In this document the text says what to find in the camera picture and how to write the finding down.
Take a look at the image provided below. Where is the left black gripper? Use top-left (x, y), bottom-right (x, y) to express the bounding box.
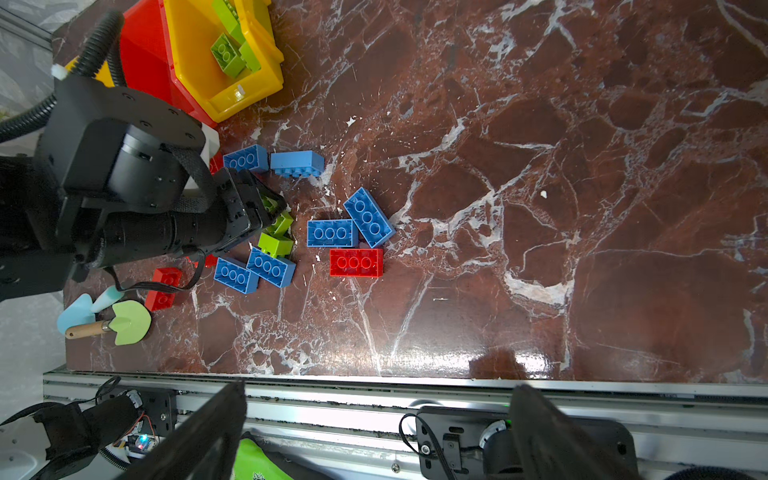
top-left (32, 75), bottom-right (287, 267)

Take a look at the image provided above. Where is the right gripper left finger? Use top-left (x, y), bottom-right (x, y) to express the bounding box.
top-left (119, 381), bottom-right (247, 480)

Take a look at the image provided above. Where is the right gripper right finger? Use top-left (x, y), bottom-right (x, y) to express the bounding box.
top-left (509, 385), bottom-right (640, 479)

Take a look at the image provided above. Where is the green lego small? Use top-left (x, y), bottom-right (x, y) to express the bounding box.
top-left (258, 233), bottom-right (294, 258)

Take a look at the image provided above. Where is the red bin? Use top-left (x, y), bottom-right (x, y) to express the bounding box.
top-left (120, 0), bottom-right (217, 128)

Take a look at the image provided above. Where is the yellow bin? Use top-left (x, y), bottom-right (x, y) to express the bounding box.
top-left (64, 56), bottom-right (115, 88)
top-left (164, 1), bottom-right (284, 123)

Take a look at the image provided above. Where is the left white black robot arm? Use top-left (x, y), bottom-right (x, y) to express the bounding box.
top-left (1, 11), bottom-right (287, 299)

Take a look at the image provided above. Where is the green work glove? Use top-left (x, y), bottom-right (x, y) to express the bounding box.
top-left (232, 438), bottom-right (291, 480)

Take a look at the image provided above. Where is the red lego upright top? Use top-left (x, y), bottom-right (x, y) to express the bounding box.
top-left (209, 153), bottom-right (224, 175)

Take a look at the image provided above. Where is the blue lego top right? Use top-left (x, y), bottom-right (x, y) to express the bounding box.
top-left (269, 150), bottom-right (325, 178)

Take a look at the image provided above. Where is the small green circuit board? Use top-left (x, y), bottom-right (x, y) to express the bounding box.
top-left (124, 433), bottom-right (160, 456)

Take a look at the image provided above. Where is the blue lego bottom middle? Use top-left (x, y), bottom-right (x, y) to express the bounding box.
top-left (246, 248), bottom-right (296, 288)

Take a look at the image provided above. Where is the red lego centre left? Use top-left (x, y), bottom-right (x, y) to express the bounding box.
top-left (188, 255), bottom-right (218, 268)

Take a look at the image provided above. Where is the blue lego bottom left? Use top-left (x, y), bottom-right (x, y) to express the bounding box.
top-left (214, 257), bottom-right (259, 295)

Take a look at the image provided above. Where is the blue lego right flat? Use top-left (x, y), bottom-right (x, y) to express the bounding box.
top-left (307, 219), bottom-right (359, 248)

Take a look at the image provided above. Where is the blue lego right angled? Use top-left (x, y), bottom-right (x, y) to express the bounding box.
top-left (344, 187), bottom-right (395, 248)

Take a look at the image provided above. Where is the red lego lower right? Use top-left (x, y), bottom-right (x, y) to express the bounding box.
top-left (330, 248), bottom-right (384, 278)

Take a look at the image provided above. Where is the red lego lower left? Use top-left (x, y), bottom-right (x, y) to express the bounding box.
top-left (145, 267), bottom-right (184, 313)

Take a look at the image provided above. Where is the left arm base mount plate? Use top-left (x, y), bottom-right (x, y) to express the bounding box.
top-left (96, 386), bottom-right (177, 437)

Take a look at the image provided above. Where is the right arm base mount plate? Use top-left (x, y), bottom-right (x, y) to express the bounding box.
top-left (413, 404), bottom-right (638, 480)

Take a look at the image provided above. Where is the green garden trowel wooden handle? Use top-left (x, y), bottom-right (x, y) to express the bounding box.
top-left (64, 300), bottom-right (152, 346)

